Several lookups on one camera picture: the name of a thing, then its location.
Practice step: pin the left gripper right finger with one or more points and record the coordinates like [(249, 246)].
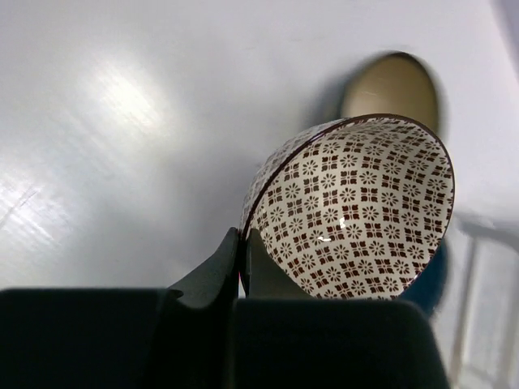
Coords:
[(263, 278)]

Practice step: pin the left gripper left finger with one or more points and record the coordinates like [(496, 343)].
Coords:
[(214, 282)]

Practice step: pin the red patterned white bowl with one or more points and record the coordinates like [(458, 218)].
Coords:
[(353, 208)]

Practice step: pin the dark blue ceramic bowl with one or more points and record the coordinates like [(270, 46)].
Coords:
[(428, 288)]

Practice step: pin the beige bowl black rim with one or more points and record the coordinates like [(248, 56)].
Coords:
[(395, 82)]

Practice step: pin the white wire dish rack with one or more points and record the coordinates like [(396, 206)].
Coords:
[(485, 344)]

